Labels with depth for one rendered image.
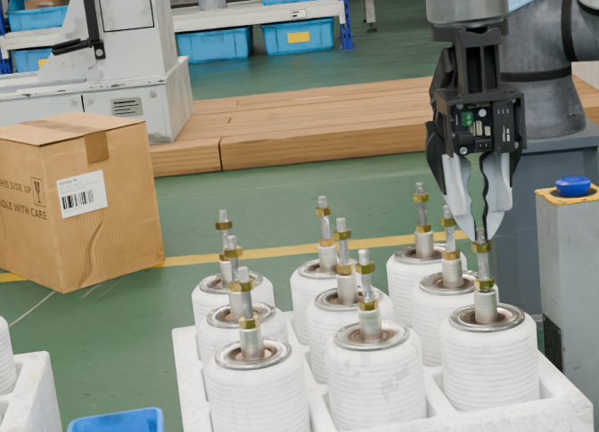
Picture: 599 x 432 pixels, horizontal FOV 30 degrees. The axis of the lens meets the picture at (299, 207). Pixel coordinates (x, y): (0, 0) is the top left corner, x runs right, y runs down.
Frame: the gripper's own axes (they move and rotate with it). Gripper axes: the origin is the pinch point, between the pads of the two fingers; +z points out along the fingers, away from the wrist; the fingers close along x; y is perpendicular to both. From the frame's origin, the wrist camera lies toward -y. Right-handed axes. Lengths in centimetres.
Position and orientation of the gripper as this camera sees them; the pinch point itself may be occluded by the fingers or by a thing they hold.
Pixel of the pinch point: (478, 224)
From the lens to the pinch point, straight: 111.4
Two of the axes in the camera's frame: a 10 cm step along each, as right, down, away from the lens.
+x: 9.9, -1.1, 0.2
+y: 0.5, 2.4, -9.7
